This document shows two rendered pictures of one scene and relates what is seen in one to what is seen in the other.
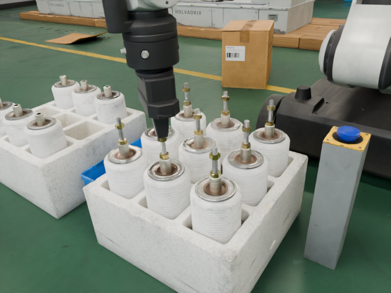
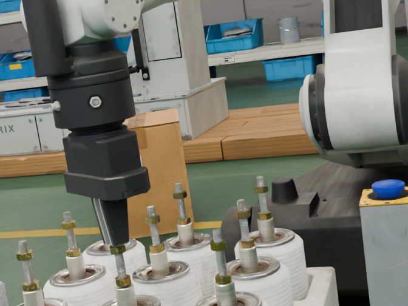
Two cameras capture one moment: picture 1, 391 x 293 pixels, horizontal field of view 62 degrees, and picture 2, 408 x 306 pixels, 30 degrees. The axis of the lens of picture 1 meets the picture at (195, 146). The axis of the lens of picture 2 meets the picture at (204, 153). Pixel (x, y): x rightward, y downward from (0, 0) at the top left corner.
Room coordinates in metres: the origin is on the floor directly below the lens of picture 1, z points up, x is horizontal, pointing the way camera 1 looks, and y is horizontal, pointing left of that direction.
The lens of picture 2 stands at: (-0.27, 0.24, 0.57)
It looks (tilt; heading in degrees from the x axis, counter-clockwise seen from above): 10 degrees down; 340
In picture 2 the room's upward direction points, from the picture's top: 8 degrees counter-clockwise
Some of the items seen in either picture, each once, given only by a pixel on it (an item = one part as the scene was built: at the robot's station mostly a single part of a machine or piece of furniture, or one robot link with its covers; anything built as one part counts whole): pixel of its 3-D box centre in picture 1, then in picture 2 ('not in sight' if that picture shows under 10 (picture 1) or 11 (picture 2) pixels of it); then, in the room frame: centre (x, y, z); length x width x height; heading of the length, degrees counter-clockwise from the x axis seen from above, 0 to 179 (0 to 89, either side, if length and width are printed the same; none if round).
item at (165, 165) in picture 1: (165, 164); (126, 299); (0.54, 0.06, 0.26); 0.02 x 0.02 x 0.03
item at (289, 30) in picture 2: not in sight; (289, 30); (4.85, -2.41, 0.35); 0.16 x 0.15 x 0.19; 51
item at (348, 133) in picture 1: (347, 134); (388, 190); (0.53, -0.29, 0.32); 0.04 x 0.04 x 0.02
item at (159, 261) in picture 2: (198, 139); (159, 263); (0.64, -0.01, 0.26); 0.02 x 0.02 x 0.03
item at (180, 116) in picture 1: (188, 115); (111, 247); (0.80, 0.02, 0.25); 0.08 x 0.08 x 0.01
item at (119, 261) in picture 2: (163, 147); (120, 266); (0.54, 0.06, 0.30); 0.01 x 0.01 x 0.08
